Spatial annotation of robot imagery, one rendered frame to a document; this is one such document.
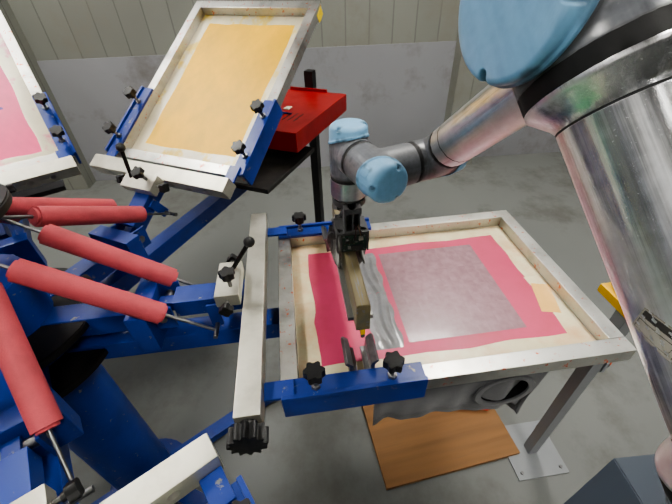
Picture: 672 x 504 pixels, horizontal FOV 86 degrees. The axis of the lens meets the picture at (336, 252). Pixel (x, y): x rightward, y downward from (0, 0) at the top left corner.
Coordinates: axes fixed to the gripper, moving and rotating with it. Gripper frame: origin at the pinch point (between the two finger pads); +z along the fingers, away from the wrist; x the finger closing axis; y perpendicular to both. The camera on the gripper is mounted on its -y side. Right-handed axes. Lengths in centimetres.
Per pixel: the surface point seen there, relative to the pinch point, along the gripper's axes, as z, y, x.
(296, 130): -2, -89, -8
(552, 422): 80, 13, 76
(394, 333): 13.2, 13.8, 9.2
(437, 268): 13.5, -7.8, 28.1
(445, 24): -15, -275, 128
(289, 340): 10.1, 14.4, -16.3
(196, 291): 4.9, -0.4, -38.6
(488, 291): 13.6, 3.6, 38.6
